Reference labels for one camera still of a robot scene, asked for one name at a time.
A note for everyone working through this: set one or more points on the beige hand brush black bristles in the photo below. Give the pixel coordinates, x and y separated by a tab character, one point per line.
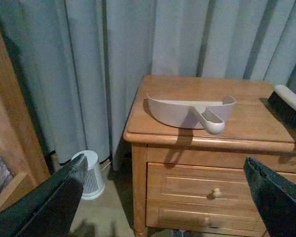
283	102

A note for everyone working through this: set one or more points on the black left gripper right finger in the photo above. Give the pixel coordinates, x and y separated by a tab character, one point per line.
274	197

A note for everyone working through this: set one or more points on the small white heater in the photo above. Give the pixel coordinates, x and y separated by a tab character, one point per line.
94	184

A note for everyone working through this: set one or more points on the grey curtain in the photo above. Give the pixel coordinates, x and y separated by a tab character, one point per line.
79	62

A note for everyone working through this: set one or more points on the upper drawer wooden knob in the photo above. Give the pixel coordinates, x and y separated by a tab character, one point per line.
216	193

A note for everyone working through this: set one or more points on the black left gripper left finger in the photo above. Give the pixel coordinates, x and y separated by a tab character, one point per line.
49	209

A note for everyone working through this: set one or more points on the wooden bed frame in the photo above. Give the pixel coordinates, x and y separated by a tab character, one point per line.
19	145

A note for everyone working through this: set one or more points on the wooden nightstand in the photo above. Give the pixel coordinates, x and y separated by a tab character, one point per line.
175	169

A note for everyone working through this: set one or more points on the beige plastic dustpan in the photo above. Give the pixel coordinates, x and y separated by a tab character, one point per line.
208	115

